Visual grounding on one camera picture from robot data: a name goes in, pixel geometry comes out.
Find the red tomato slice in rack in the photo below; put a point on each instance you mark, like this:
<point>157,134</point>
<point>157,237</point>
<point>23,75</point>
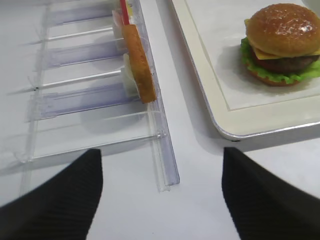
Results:
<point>125,13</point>

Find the green lettuce under burger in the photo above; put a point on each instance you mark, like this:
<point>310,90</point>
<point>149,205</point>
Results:
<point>272,75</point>

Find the white tray liner paper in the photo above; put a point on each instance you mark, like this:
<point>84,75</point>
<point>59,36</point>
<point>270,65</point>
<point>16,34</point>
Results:
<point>220,24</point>

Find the cream metal serving tray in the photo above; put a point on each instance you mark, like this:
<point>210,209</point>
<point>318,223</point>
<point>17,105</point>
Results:
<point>235,124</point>

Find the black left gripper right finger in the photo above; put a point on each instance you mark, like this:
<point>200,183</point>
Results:
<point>263,206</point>

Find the bottom bun of burger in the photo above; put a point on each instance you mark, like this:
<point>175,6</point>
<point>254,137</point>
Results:
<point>271,83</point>

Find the brown bun half left rack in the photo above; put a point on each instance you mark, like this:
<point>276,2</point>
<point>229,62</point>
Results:
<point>139,64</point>

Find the brown meat patty on burger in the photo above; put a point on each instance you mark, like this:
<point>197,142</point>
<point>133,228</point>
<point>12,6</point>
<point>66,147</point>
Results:
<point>288,65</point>

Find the sesame top bun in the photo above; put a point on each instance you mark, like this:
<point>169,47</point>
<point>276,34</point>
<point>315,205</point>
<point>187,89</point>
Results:
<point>284,30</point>

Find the clear acrylic left rack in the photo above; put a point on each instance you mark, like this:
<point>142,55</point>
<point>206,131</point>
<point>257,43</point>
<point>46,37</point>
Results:
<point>69,88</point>

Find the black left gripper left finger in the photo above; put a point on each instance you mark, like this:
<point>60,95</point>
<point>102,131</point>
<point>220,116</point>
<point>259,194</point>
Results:
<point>62,208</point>

